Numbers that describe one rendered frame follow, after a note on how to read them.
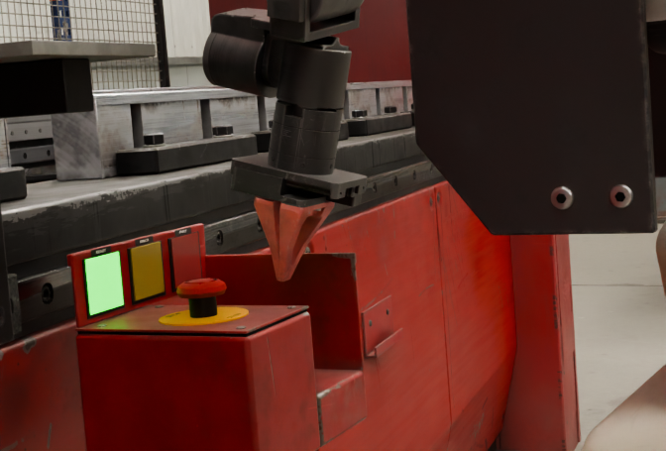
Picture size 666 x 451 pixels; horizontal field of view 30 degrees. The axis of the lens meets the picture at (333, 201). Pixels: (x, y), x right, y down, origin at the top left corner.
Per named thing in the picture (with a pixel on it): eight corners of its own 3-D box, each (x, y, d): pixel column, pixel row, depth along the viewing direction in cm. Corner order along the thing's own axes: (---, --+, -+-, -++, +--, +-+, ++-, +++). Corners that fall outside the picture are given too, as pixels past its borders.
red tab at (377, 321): (377, 358, 188) (374, 312, 187) (364, 358, 188) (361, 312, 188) (403, 337, 202) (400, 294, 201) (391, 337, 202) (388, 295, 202)
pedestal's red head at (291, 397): (260, 489, 93) (240, 251, 91) (86, 475, 100) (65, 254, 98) (369, 418, 111) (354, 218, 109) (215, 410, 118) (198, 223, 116)
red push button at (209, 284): (212, 329, 97) (209, 283, 97) (169, 328, 99) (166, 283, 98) (238, 319, 101) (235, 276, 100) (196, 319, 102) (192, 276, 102)
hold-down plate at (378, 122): (367, 136, 216) (366, 118, 216) (338, 137, 218) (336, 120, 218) (412, 127, 245) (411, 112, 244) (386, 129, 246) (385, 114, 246)
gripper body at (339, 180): (263, 172, 111) (275, 90, 109) (366, 197, 107) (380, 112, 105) (226, 179, 105) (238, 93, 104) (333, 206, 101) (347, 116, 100)
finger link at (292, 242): (255, 261, 112) (269, 160, 111) (324, 280, 110) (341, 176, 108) (216, 273, 106) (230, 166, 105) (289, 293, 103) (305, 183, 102)
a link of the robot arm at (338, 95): (329, 38, 100) (366, 40, 104) (261, 25, 103) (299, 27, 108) (316, 123, 101) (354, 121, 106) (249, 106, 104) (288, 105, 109)
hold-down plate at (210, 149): (158, 173, 141) (156, 148, 141) (116, 176, 143) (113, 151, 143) (258, 156, 169) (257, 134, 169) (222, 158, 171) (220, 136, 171)
